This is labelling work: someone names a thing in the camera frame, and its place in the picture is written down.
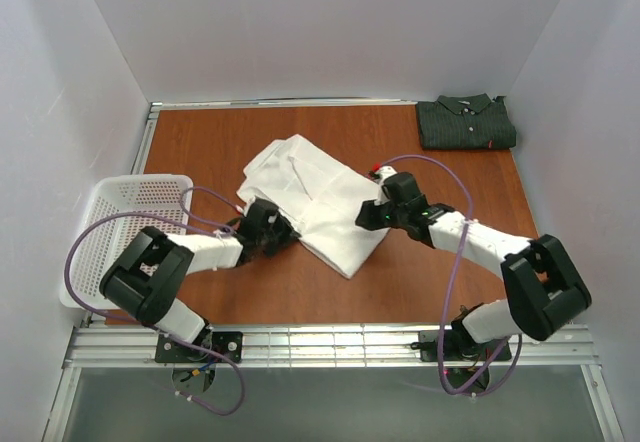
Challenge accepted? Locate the folded dark green shirt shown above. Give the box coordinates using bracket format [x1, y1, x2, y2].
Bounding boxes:
[415, 93, 517, 150]

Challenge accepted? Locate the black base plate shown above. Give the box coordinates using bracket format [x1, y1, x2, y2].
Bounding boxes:
[409, 329, 514, 363]
[154, 330, 245, 364]

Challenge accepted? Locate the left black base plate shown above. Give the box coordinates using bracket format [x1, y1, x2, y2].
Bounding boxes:
[154, 330, 245, 364]

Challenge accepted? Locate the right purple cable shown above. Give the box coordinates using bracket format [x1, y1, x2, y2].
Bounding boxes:
[379, 155, 524, 397]

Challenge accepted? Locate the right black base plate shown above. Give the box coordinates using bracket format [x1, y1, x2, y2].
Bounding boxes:
[409, 329, 514, 363]

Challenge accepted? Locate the aluminium table frame rail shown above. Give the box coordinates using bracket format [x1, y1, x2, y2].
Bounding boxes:
[63, 324, 600, 369]

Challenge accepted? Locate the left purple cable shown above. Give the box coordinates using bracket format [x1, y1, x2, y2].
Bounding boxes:
[64, 186, 246, 416]

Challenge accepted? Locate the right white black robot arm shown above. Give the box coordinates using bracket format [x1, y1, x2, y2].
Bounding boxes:
[355, 166, 592, 351]

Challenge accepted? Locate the white long sleeve shirt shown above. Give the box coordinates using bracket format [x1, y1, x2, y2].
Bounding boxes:
[237, 134, 387, 279]

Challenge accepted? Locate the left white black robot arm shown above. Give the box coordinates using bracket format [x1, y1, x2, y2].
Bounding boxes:
[99, 198, 300, 344]

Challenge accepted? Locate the purple cable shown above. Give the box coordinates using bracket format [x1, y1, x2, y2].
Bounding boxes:
[64, 186, 246, 416]
[379, 155, 524, 397]

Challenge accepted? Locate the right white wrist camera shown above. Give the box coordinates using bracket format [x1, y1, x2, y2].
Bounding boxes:
[368, 164, 396, 185]

